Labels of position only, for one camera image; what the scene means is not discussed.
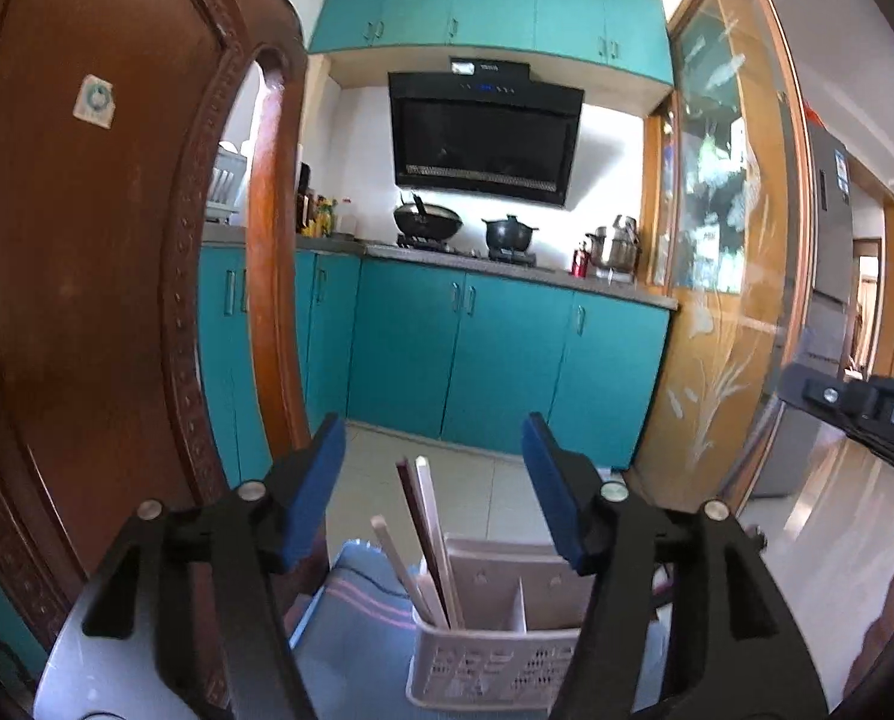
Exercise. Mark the black range hood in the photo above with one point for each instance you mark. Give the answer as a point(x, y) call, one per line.
point(484, 135)

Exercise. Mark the light wooden chopstick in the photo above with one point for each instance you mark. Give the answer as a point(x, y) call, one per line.
point(398, 562)

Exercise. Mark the black wok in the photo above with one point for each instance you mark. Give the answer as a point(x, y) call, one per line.
point(428, 223)

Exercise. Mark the white plastic container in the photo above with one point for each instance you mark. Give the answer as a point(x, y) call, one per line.
point(349, 219)

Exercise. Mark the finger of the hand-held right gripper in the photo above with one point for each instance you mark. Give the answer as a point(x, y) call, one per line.
point(818, 390)

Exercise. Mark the light blue towel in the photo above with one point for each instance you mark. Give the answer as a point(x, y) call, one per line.
point(357, 652)

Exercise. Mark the teal upper kitchen cabinets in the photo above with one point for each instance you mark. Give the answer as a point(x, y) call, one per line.
point(492, 7)

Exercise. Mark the etched glass sliding door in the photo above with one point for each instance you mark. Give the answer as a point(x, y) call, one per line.
point(717, 360)

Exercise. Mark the white plastic utensil basket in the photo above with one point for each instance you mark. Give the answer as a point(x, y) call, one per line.
point(492, 667)

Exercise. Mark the red bottle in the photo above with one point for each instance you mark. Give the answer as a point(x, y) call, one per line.
point(580, 262)

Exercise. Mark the carved wooden chair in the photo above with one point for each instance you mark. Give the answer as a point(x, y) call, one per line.
point(79, 277)

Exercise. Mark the teal lower kitchen cabinets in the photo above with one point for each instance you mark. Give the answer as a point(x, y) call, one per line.
point(507, 360)

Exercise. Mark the white round-print sticker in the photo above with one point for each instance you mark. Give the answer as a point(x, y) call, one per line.
point(94, 99)

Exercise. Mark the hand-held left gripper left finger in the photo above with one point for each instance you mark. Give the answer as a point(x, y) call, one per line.
point(316, 487)

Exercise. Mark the black gas stove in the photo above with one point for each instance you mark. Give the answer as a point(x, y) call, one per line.
point(462, 249)

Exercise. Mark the grey kitchen countertop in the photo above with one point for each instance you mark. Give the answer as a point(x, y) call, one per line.
point(627, 291)

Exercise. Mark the teal side kitchen cabinets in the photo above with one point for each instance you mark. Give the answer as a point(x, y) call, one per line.
point(334, 330)

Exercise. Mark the black lidded cooking pot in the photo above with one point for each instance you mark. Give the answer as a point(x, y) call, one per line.
point(507, 236)

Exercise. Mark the white chopstick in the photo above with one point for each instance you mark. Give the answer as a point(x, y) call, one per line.
point(436, 517)

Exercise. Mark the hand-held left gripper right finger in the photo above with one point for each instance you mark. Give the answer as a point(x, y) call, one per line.
point(556, 495)

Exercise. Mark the dark sauce bottle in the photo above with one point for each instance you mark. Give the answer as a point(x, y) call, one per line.
point(304, 202)

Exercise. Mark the grey refrigerator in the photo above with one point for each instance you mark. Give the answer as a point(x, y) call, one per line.
point(829, 240)

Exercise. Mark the dark brown chopstick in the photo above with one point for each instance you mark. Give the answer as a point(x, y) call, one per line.
point(417, 517)

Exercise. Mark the white dish rack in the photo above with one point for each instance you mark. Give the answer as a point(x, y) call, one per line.
point(226, 180)

